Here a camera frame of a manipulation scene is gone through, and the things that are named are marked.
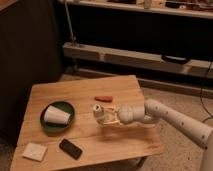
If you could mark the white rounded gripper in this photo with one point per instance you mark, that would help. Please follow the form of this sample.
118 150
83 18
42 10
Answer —
126 114

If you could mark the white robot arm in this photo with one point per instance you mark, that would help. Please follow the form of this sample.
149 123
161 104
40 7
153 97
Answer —
152 110

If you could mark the orange carrot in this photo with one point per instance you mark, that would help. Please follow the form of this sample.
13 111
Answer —
104 98

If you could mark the black smartphone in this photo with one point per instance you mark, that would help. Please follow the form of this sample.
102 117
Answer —
70 148

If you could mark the wooden low table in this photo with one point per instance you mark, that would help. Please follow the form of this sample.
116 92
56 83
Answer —
98 144

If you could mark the dark green plate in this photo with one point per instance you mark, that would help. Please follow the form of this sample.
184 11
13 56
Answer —
53 127

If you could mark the white paper cup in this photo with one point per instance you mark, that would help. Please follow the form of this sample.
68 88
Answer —
55 115

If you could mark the black object on shelf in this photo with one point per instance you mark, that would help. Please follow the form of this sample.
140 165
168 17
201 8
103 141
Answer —
177 60

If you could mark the white square sponge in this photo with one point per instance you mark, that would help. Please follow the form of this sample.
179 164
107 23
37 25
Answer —
34 151

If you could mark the long wooden shelf bench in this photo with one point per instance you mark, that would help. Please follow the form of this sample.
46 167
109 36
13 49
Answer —
136 59

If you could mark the upper wooden shelf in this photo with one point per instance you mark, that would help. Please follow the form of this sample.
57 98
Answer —
128 7

